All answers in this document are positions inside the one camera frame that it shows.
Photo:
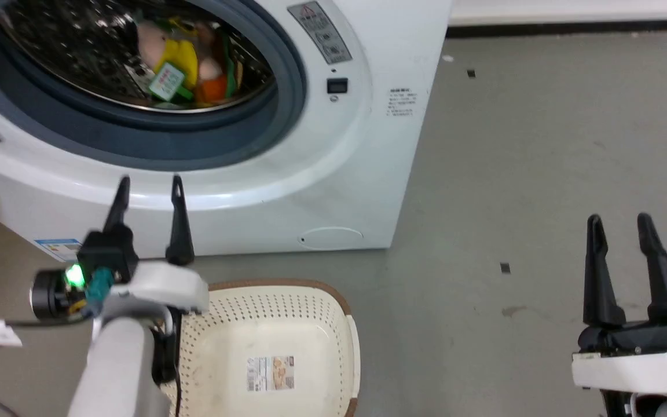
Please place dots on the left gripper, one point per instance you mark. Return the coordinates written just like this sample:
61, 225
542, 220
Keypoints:
160, 286

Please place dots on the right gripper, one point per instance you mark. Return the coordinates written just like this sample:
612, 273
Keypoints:
634, 359

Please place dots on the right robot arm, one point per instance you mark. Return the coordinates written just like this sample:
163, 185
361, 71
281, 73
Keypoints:
663, 406

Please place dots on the orange and green plush toy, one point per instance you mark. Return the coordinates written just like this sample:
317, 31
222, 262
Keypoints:
213, 81

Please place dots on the cream perforated laundry basket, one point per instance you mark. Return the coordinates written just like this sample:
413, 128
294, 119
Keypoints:
270, 324

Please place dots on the pink and yellow plush toy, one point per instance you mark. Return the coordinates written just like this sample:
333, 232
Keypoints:
162, 49

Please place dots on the white front-load washing machine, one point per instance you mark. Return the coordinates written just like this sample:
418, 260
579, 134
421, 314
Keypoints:
339, 174

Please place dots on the blue energy label sticker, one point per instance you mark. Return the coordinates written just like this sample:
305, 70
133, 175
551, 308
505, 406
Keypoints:
58, 248

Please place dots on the green paper hang tag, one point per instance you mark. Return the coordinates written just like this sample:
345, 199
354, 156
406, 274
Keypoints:
167, 81

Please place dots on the printed label sticker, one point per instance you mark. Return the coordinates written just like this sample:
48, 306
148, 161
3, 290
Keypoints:
271, 373

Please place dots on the grey warning label sticker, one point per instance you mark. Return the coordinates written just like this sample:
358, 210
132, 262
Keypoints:
319, 32

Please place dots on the black wrist camera cylinder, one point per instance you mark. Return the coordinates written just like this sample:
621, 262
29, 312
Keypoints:
50, 294

